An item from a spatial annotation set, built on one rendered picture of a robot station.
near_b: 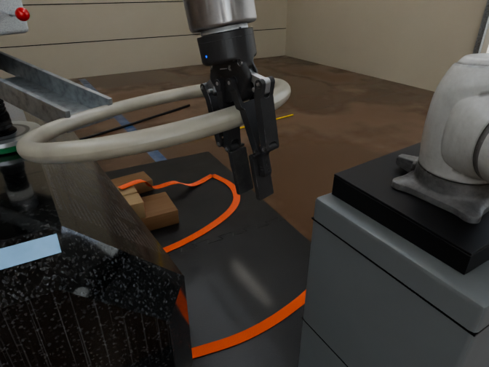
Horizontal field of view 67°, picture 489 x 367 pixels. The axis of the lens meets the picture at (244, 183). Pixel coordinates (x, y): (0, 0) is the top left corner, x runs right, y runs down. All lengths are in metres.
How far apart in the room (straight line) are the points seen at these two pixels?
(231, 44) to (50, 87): 0.69
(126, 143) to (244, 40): 0.20
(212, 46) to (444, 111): 0.45
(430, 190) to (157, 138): 0.55
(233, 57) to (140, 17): 5.92
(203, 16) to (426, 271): 0.55
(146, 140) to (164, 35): 6.07
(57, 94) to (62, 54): 5.14
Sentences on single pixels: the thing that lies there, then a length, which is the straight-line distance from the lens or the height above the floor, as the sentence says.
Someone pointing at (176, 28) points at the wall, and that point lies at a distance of 6.60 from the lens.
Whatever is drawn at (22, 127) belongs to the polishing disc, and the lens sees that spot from 1.33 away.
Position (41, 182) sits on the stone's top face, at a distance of 1.01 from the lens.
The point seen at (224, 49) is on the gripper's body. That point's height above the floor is 1.17.
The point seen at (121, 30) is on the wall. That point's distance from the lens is 6.33.
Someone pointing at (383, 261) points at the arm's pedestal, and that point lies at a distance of 0.79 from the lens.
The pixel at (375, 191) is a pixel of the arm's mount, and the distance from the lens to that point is 0.83.
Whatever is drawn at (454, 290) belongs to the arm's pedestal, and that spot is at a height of 0.79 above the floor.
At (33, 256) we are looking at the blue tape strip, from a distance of 0.81.
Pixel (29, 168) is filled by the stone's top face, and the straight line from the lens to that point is 1.10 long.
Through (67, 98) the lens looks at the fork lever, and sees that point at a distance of 1.04.
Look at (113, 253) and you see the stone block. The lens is 0.86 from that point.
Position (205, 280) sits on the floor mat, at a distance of 1.81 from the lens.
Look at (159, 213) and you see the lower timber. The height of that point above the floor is 0.11.
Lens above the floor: 1.24
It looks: 28 degrees down
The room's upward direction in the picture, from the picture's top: straight up
